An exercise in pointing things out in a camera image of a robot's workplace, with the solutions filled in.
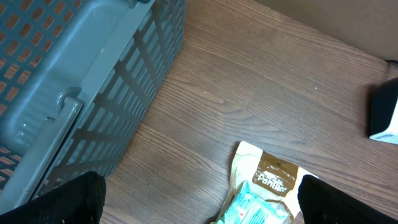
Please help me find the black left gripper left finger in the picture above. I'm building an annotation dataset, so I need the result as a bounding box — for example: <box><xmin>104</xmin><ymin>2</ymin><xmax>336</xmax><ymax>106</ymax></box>
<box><xmin>1</xmin><ymin>171</ymin><xmax>106</xmax><ymax>224</ymax></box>

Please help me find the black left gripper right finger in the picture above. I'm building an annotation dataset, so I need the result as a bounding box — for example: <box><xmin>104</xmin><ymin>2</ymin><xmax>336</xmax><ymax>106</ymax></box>
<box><xmin>298</xmin><ymin>175</ymin><xmax>397</xmax><ymax>224</ymax></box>

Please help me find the grey plastic mesh basket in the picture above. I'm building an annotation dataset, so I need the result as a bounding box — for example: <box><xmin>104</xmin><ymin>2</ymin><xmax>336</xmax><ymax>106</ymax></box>
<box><xmin>1</xmin><ymin>0</ymin><xmax>186</xmax><ymax>213</ymax></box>

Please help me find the white barcode scanner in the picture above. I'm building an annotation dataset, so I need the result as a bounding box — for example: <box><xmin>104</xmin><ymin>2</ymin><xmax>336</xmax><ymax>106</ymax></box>
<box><xmin>369</xmin><ymin>78</ymin><xmax>397</xmax><ymax>144</ymax></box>

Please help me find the brown white snack bag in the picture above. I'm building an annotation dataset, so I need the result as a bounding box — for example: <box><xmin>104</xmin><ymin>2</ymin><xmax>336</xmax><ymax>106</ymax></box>
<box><xmin>216</xmin><ymin>141</ymin><xmax>311</xmax><ymax>223</ymax></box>

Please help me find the teal snack packet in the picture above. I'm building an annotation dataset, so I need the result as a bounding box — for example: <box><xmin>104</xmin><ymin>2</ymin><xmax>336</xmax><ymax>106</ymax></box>
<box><xmin>215</xmin><ymin>181</ymin><xmax>290</xmax><ymax>224</ymax></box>

